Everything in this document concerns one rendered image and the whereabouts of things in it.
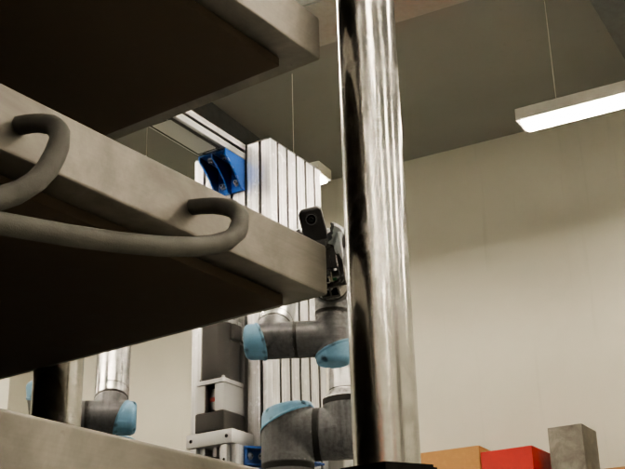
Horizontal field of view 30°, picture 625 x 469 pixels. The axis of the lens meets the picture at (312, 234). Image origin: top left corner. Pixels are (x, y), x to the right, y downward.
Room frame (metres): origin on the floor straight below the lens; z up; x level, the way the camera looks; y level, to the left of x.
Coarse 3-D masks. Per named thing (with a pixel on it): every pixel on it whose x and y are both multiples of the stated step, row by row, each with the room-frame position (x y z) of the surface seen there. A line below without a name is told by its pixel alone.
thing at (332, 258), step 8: (320, 240) 2.05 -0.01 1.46; (328, 248) 2.05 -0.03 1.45; (328, 256) 2.06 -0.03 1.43; (336, 256) 2.06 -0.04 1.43; (328, 264) 2.06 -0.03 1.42; (336, 264) 2.05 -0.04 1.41; (328, 272) 2.05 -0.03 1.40; (336, 272) 2.06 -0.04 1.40; (344, 272) 2.09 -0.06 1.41; (328, 280) 2.09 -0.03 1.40; (336, 280) 2.10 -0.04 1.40; (344, 280) 2.08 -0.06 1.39; (328, 288) 2.11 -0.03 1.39; (336, 288) 2.15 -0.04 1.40; (328, 296) 2.15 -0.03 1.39; (336, 296) 2.16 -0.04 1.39
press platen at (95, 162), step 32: (0, 96) 0.70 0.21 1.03; (0, 128) 0.70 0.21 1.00; (0, 160) 0.72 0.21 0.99; (32, 160) 0.72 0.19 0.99; (96, 160) 0.77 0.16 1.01; (128, 160) 0.80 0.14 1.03; (64, 192) 0.77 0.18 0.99; (96, 192) 0.78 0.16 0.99; (128, 192) 0.80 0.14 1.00; (160, 192) 0.83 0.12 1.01; (192, 192) 0.86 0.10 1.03; (128, 224) 0.84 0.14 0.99; (160, 224) 0.84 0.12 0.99; (192, 224) 0.86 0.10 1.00; (224, 224) 0.89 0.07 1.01; (256, 224) 0.93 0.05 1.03; (224, 256) 0.91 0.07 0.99; (256, 256) 0.93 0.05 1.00; (288, 256) 0.97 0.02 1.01; (320, 256) 1.01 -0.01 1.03; (288, 288) 1.00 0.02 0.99; (320, 288) 1.01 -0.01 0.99; (224, 320) 1.08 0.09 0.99
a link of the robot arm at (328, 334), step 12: (324, 312) 2.23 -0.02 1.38; (336, 312) 2.23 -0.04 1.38; (300, 324) 2.24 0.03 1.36; (312, 324) 2.24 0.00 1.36; (324, 324) 2.23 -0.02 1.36; (336, 324) 2.23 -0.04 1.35; (300, 336) 2.23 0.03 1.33; (312, 336) 2.23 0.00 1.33; (324, 336) 2.23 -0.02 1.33; (336, 336) 2.23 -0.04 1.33; (348, 336) 2.24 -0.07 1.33; (300, 348) 2.24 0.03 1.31; (312, 348) 2.24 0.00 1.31; (324, 348) 2.23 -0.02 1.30; (336, 348) 2.23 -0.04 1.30; (348, 348) 2.24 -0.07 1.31; (324, 360) 2.24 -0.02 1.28; (336, 360) 2.24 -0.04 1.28; (348, 360) 2.25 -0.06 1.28
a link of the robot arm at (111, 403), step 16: (112, 352) 2.50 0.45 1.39; (128, 352) 2.53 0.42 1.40; (96, 368) 2.51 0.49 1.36; (112, 368) 2.48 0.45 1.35; (128, 368) 2.52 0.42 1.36; (96, 384) 2.49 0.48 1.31; (112, 384) 2.46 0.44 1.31; (128, 384) 2.50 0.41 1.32; (96, 400) 2.45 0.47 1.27; (112, 400) 2.45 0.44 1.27; (128, 400) 2.46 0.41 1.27; (96, 416) 2.43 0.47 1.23; (112, 416) 2.44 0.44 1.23; (128, 416) 2.44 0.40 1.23; (112, 432) 2.46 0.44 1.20; (128, 432) 2.46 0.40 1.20
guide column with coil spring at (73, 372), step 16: (48, 368) 1.22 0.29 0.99; (64, 368) 1.23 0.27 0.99; (80, 368) 1.24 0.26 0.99; (48, 384) 1.22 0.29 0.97; (64, 384) 1.23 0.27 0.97; (80, 384) 1.25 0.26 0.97; (32, 400) 1.24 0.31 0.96; (48, 400) 1.22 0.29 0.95; (64, 400) 1.23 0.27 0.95; (80, 400) 1.25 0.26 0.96; (48, 416) 1.22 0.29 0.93; (64, 416) 1.23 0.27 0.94; (80, 416) 1.25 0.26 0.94
